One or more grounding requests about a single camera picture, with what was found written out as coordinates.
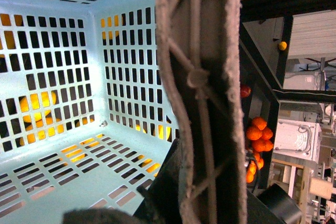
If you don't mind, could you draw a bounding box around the light blue plastic basket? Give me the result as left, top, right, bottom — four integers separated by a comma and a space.
1, 0, 179, 223

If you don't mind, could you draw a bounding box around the brown basket handle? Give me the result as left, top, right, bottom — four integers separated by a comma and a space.
155, 0, 248, 223

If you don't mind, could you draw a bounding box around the pile of oranges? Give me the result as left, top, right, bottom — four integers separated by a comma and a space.
246, 116, 274, 183

